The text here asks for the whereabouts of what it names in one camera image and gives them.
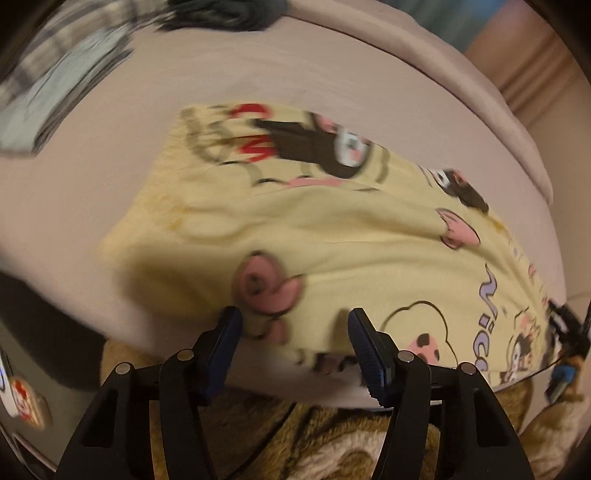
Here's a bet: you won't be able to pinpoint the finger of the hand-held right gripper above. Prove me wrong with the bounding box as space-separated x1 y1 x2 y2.
545 364 578 403
547 299 584 346

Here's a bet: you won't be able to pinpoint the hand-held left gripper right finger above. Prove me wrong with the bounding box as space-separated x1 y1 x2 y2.
348 308 536 480

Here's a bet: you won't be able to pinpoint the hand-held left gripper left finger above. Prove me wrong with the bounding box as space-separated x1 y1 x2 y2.
54 306 243 480

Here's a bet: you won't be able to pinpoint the yellow cartoon print pants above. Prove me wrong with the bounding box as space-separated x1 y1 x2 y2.
99 102 561 386

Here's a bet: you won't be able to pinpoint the bed with pink sheet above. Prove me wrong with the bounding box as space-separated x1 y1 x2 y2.
0 0 571 411

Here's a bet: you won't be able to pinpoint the grey object with cartoon sticker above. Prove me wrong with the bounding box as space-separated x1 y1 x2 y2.
0 318 109 472

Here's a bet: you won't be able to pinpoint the pink curtain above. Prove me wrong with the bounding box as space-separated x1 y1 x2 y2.
464 25 588 139

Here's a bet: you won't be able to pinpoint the dark blue cloth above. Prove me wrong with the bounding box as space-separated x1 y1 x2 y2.
152 0 291 32

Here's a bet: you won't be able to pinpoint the teal cloth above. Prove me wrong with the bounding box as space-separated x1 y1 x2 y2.
406 0 483 42

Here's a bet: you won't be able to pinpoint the grey plaid cloth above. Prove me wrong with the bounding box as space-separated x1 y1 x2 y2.
0 0 139 109

